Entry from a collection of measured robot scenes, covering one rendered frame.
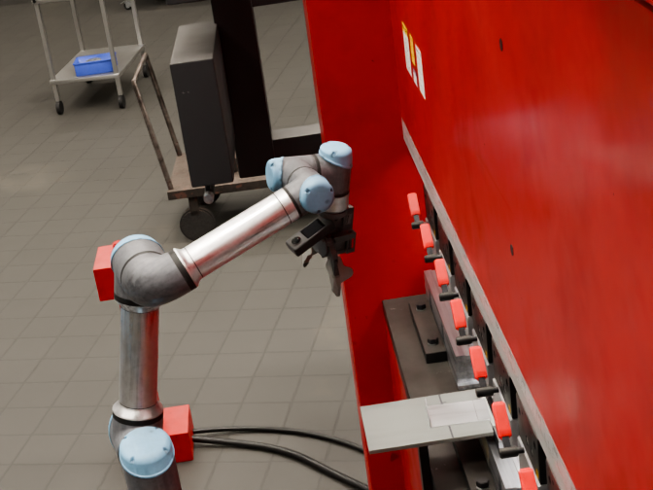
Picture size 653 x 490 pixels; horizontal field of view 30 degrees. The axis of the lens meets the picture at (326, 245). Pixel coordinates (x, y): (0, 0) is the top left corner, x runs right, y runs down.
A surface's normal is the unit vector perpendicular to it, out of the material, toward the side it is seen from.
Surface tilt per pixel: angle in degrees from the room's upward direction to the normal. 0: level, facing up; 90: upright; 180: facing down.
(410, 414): 0
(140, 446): 7
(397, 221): 90
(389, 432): 0
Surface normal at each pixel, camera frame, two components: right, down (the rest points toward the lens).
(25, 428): -0.13, -0.91
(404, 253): 0.08, 0.39
